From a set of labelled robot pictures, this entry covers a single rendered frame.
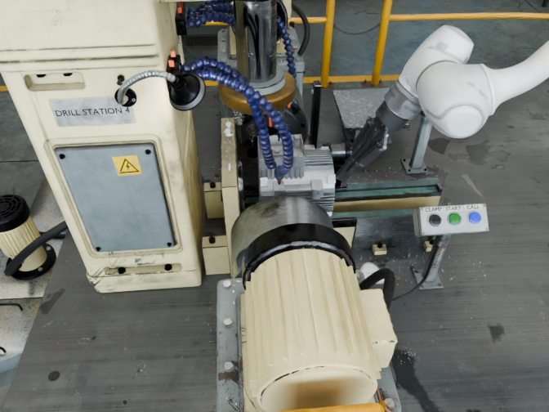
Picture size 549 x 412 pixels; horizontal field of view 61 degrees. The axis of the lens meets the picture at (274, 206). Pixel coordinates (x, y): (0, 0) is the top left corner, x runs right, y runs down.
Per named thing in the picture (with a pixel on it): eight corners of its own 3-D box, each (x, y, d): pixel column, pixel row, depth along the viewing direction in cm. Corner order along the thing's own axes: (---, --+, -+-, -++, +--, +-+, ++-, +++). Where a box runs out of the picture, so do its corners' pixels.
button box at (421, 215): (414, 236, 119) (421, 235, 114) (411, 208, 120) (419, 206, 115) (479, 232, 120) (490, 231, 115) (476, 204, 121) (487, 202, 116)
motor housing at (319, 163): (261, 232, 132) (260, 181, 119) (258, 187, 146) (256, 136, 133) (332, 228, 133) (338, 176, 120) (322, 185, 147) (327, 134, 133)
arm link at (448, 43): (390, 69, 111) (402, 95, 101) (436, 10, 102) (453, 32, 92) (426, 90, 114) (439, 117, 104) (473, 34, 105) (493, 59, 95)
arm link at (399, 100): (403, 92, 103) (386, 113, 107) (434, 108, 107) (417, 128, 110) (393, 72, 110) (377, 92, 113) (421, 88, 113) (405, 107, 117)
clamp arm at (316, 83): (307, 161, 143) (312, 85, 125) (306, 154, 145) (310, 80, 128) (319, 160, 143) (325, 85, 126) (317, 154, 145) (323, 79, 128)
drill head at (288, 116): (231, 184, 148) (225, 115, 130) (229, 113, 177) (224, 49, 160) (310, 179, 149) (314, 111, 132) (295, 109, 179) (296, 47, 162)
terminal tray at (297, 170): (259, 181, 124) (258, 159, 119) (257, 156, 132) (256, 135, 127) (304, 179, 125) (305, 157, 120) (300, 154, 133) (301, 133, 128)
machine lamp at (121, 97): (107, 140, 83) (88, 75, 75) (118, 105, 91) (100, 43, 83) (210, 135, 84) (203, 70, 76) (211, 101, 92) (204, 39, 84)
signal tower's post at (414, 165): (407, 174, 169) (434, 65, 140) (400, 160, 175) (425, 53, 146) (428, 172, 169) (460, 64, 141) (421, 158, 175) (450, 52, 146)
